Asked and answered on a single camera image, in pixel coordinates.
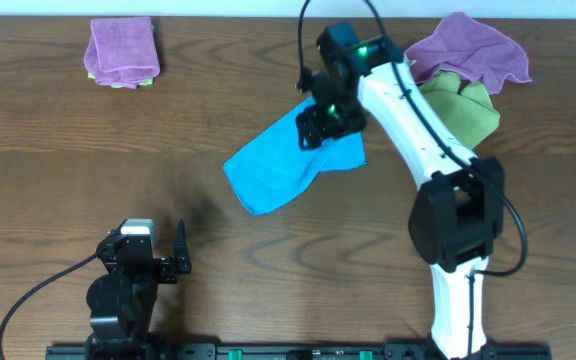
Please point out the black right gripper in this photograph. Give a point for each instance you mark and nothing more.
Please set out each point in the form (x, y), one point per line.
(310, 126)

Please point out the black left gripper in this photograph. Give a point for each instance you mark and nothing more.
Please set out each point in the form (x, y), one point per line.
(169, 267)

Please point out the blue microfibre cloth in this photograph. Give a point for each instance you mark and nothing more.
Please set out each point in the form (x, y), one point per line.
(271, 170)

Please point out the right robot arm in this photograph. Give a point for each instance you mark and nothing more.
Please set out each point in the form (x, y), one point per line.
(455, 217)

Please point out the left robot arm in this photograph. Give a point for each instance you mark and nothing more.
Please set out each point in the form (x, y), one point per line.
(122, 301)

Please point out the crumpled olive green cloth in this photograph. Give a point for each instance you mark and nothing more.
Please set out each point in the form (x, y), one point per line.
(466, 110)

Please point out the crumpled purple cloth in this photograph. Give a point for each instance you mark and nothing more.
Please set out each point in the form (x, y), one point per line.
(475, 51)

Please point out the folded green cloth underneath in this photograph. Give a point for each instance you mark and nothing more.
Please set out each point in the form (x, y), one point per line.
(146, 82)

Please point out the folded purple cloth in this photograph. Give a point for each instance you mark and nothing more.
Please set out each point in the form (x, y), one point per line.
(122, 50)

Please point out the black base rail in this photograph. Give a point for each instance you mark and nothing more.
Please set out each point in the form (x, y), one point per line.
(207, 351)

